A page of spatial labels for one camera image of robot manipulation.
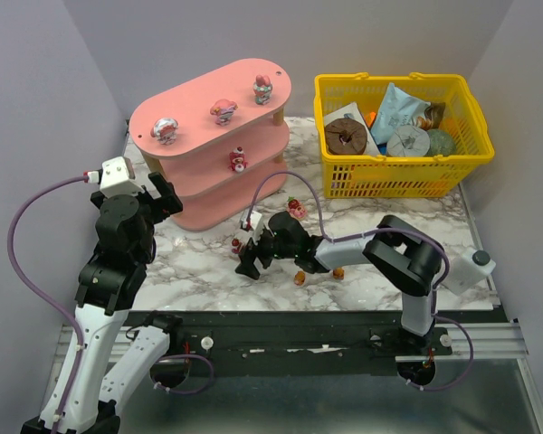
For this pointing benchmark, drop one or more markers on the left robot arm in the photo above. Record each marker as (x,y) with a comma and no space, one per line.
(90,394)

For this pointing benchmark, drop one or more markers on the white flat packet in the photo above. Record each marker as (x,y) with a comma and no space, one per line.
(350,111)

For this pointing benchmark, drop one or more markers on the orange bear toy middle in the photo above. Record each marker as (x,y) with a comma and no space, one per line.
(338,273)

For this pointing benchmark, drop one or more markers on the green round cake pack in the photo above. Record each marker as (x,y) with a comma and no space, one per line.
(441,143)

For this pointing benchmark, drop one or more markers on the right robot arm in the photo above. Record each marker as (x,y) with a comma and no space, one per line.
(412,262)

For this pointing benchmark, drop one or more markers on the orange bear toy left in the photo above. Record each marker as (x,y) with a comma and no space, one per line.
(299,278)

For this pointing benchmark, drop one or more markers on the pink wide-eared toy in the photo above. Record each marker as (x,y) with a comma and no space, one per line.
(223,110)

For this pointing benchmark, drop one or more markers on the yellow plastic basket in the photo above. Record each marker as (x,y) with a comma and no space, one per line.
(406,177)

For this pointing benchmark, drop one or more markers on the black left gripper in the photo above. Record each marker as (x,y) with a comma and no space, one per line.
(158,202)

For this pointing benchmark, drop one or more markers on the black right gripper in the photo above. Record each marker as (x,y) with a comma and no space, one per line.
(258,249)

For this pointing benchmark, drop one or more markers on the pink strawberry bear toy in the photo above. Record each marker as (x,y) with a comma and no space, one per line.
(237,161)

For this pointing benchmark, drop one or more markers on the brown round cake pack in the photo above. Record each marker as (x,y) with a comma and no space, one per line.
(345,137)

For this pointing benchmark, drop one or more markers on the grey round cake pack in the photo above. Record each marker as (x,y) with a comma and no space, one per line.
(408,141)

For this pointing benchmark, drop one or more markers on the strawberry donut toy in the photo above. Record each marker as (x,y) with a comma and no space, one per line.
(296,209)

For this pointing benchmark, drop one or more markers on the pink white hooded toy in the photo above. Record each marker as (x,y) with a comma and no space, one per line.
(165,131)

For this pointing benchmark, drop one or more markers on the pink three-tier shelf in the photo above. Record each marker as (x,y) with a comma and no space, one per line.
(197,163)

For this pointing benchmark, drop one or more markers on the light blue snack bag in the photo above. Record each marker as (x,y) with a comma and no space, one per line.
(397,109)

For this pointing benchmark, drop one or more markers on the pink flower-ring bunny toy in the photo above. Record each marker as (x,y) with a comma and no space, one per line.
(262,89)

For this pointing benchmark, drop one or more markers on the orange bear toy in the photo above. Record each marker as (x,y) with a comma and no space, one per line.
(338,273)
(299,278)

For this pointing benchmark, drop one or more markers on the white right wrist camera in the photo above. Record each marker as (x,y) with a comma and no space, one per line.
(251,225)

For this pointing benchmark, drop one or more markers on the red white bow toy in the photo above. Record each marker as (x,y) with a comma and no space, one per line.
(240,238)

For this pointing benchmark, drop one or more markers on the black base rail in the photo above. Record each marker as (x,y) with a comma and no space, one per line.
(282,344)

